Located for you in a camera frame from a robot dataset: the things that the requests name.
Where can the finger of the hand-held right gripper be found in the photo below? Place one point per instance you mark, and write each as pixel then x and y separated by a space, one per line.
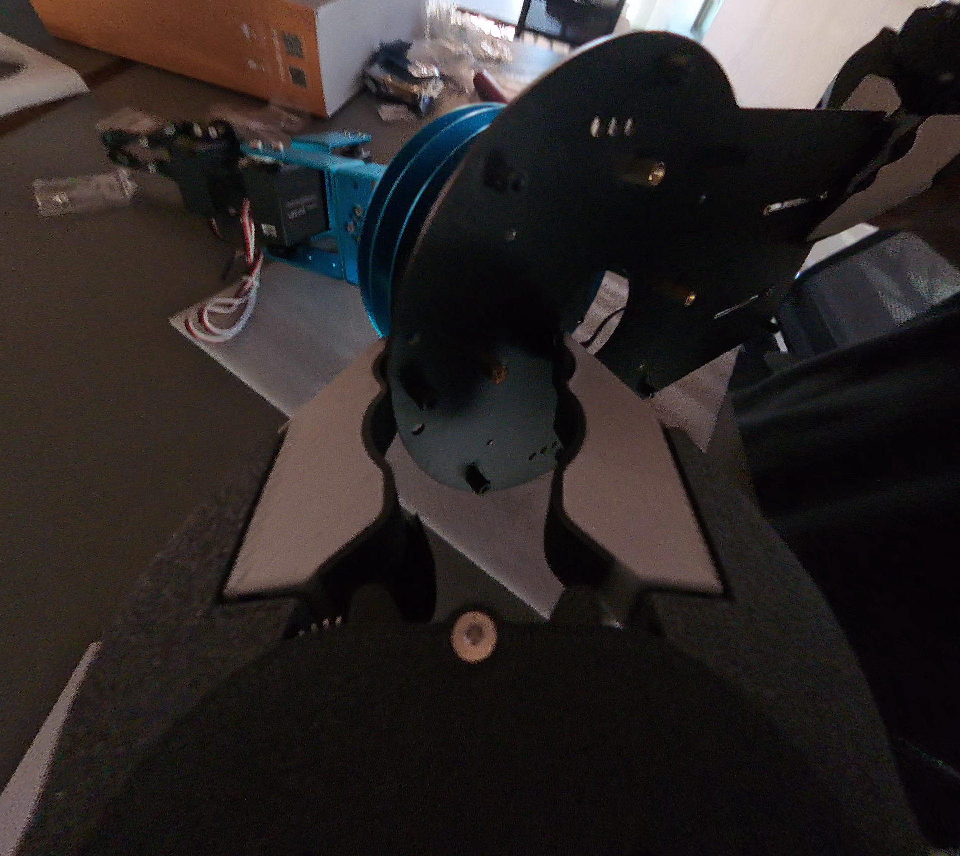
pixel 870 92
pixel 915 166

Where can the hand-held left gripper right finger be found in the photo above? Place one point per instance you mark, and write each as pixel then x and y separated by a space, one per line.
pixel 645 503

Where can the group of clear screw bags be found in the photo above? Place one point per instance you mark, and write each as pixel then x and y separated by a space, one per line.
pixel 75 192

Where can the dark red screwdriver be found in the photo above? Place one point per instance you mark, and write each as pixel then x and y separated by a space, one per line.
pixel 491 85

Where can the white foam sheet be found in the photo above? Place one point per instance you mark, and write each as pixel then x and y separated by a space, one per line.
pixel 300 361

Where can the white and orange cardboard box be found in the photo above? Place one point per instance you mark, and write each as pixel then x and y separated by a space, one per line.
pixel 150 8

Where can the dark foil bag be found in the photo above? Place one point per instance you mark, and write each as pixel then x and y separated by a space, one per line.
pixel 405 76

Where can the white foam insert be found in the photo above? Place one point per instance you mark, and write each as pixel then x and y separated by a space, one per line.
pixel 30 76

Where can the blue toy robot arm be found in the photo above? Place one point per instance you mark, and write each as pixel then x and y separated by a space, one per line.
pixel 585 196

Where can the black office chair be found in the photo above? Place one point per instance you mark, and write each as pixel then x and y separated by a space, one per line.
pixel 877 293
pixel 570 8

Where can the dark grey desk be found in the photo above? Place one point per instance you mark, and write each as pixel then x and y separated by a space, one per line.
pixel 90 383

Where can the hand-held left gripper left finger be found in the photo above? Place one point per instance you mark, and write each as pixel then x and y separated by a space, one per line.
pixel 315 496

